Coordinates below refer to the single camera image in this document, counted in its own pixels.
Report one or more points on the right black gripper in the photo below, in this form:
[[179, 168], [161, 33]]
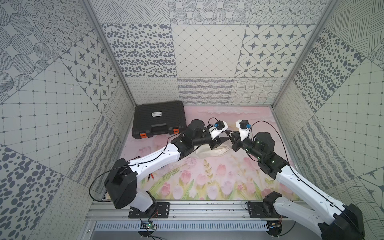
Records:
[[235, 137]]

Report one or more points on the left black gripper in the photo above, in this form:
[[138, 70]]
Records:
[[215, 141]]

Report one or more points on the cream cloth soil bag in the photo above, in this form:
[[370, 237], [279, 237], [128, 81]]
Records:
[[205, 151]]

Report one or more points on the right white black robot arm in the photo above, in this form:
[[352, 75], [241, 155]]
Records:
[[325, 216]]

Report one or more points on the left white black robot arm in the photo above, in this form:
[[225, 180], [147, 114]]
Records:
[[122, 180]]

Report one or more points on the black plastic tool case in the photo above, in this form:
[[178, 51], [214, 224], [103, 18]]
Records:
[[159, 119]]

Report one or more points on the small green circuit board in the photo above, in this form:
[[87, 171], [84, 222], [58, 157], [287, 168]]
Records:
[[149, 226]]

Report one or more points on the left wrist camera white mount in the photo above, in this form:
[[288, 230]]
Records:
[[218, 128]]

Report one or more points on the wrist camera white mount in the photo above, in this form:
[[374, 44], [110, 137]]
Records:
[[244, 129], [218, 128]]

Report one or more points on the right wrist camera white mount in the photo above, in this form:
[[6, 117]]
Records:
[[244, 129]]

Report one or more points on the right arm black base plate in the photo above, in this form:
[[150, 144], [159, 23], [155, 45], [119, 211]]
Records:
[[257, 210]]

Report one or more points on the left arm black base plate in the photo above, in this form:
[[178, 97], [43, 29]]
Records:
[[159, 210]]

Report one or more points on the black round controller under rail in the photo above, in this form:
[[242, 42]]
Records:
[[274, 228]]

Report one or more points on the aluminium mounting rail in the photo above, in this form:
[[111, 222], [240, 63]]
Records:
[[178, 211]]

